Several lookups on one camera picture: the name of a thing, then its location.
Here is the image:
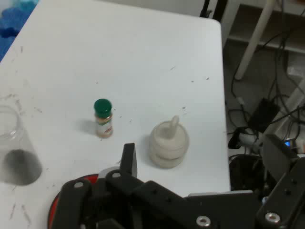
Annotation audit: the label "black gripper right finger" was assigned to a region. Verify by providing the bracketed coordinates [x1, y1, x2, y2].
[256, 133, 305, 229]

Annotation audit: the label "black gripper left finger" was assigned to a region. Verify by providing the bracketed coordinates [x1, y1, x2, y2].
[51, 143, 216, 229]

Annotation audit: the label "black seeds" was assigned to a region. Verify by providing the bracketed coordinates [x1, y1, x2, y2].
[3, 149, 43, 186]

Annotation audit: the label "clear plastic jar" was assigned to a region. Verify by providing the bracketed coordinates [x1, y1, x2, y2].
[0, 104, 43, 187]

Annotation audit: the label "red bowl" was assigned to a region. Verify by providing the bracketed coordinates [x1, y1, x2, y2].
[47, 173, 100, 229]

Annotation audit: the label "spice bottle green cap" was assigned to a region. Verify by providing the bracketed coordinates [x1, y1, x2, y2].
[93, 98, 114, 139]

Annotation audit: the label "black power adapter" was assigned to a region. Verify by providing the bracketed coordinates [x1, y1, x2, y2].
[247, 98, 280, 133]

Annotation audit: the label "beige mortar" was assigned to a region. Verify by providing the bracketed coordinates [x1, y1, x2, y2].
[148, 120, 190, 169]

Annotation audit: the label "beige pestle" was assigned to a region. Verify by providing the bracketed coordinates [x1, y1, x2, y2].
[163, 115, 180, 139]

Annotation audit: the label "dark blue foam mat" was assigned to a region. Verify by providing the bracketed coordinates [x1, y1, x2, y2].
[0, 35, 16, 60]

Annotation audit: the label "black tripod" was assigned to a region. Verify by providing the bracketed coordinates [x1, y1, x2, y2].
[199, 0, 227, 20]

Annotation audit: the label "blue cloth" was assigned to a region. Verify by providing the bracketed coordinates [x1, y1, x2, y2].
[0, 7, 27, 38]

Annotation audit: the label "light blue foam mat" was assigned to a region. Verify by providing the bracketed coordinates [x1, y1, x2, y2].
[15, 0, 38, 14]

